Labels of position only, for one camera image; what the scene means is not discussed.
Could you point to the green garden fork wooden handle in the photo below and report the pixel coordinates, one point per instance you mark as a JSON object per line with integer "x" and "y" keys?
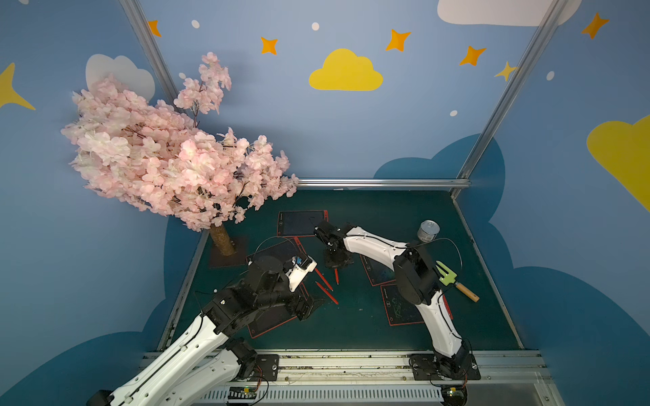
{"x": 452, "y": 279}

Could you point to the red tablet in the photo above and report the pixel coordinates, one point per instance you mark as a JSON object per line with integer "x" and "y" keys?
{"x": 377, "y": 273}
{"x": 274, "y": 318}
{"x": 281, "y": 248}
{"x": 299, "y": 223}
{"x": 399, "y": 311}

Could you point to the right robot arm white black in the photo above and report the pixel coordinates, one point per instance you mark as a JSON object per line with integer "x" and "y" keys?
{"x": 420, "y": 281}

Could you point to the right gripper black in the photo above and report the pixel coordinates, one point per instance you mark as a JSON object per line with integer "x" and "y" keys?
{"x": 335, "y": 252}

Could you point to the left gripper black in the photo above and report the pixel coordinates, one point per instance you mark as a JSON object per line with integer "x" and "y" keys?
{"x": 303, "y": 307}

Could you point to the aluminium rail frame front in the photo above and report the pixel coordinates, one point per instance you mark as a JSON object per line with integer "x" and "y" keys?
{"x": 518, "y": 377}

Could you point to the pink cherry blossom tree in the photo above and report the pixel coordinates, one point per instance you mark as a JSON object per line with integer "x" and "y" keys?
{"x": 156, "y": 158}

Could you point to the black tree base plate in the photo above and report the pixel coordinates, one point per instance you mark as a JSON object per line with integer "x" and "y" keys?
{"x": 218, "y": 260}

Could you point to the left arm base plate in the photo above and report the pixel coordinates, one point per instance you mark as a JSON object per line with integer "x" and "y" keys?
{"x": 259, "y": 368}

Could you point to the aluminium back rail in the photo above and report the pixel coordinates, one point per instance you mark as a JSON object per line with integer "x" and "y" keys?
{"x": 384, "y": 183}

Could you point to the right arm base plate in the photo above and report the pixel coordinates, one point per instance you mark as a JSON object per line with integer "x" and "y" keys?
{"x": 427, "y": 367}

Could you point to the right circuit board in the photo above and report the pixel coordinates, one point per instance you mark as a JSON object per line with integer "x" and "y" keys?
{"x": 454, "y": 396}

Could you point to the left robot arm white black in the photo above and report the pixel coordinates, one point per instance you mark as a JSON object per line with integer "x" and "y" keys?
{"x": 208, "y": 353}

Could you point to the silver tin can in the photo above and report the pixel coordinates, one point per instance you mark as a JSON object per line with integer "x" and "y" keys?
{"x": 428, "y": 231}

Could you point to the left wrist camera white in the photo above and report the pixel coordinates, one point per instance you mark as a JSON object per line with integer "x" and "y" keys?
{"x": 301, "y": 266}

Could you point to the circuit board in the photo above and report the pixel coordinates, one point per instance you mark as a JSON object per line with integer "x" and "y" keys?
{"x": 454, "y": 396}
{"x": 246, "y": 395}

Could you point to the left circuit board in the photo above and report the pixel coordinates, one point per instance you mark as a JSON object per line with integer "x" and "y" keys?
{"x": 246, "y": 395}

